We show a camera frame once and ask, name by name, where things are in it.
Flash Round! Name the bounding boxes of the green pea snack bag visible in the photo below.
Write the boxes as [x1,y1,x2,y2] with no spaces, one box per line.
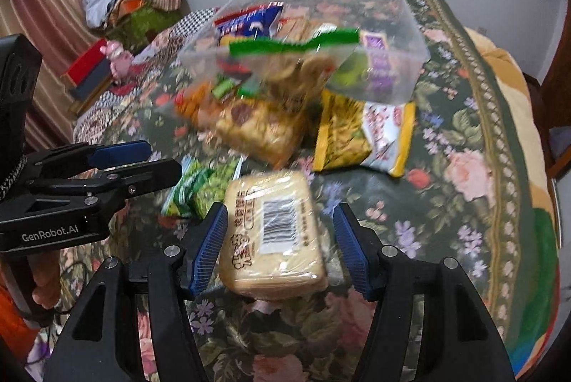
[161,155,246,220]

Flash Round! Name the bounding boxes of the yellow and white snack bag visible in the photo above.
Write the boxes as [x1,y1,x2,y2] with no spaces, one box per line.
[313,89,416,178]

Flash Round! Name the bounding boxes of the orange ramen ball snack bag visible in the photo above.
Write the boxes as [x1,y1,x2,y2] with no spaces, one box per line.
[174,75,237,130]

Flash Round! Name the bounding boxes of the clear bag fried snacks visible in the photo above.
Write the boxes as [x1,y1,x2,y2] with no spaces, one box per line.
[215,99,307,169]

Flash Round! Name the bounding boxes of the person's left hand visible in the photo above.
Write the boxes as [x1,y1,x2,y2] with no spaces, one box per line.
[28,251,61,310]

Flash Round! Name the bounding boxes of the red and grey box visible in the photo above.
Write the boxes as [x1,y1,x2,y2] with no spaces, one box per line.
[60,39,112,117]

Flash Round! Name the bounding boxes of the pink plush toy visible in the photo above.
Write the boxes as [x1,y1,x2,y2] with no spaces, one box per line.
[100,40,133,82]

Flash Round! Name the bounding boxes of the floral green bed blanket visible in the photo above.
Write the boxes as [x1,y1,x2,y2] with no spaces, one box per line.
[57,0,541,382]

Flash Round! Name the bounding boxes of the pile of clothes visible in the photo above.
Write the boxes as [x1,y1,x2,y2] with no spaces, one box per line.
[82,0,186,53]

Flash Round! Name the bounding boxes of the striped pink curtain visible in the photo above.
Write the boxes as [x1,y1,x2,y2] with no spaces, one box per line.
[1,0,96,150]

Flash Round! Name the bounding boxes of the purple label biscuit pack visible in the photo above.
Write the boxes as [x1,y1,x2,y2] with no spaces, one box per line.
[360,30,394,96]

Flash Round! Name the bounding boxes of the beige fleece blanket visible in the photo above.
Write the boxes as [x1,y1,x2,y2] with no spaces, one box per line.
[465,27,559,378]

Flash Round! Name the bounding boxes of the green-top clear cookie bag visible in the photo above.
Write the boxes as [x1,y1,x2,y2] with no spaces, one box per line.
[228,28,360,112]

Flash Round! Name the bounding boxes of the clear plastic storage bin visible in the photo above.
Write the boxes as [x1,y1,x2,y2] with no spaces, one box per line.
[179,0,430,105]

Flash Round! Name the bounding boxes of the blue chips snack bag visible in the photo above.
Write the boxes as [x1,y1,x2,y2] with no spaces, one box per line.
[214,2,284,46]

